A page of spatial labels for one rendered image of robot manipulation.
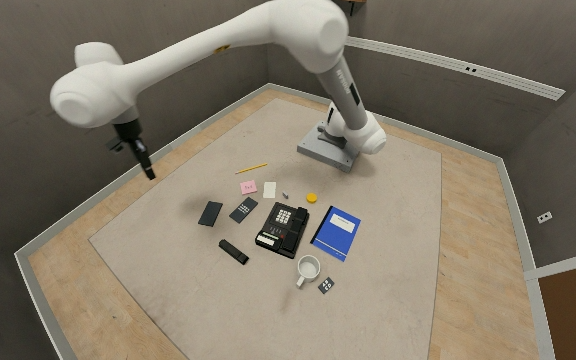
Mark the yellow cylinder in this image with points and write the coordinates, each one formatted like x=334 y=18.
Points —
x=311 y=198

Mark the blank white sheet of paper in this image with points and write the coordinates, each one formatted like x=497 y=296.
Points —
x=269 y=190

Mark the black telephone handset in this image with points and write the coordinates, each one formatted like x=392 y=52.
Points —
x=293 y=234

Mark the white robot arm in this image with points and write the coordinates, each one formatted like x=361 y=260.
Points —
x=105 y=89

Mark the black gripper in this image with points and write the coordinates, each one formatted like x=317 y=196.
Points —
x=132 y=131

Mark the grey mug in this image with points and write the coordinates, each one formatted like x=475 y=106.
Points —
x=308 y=266

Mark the blue notebook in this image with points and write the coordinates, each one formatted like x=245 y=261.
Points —
x=336 y=233

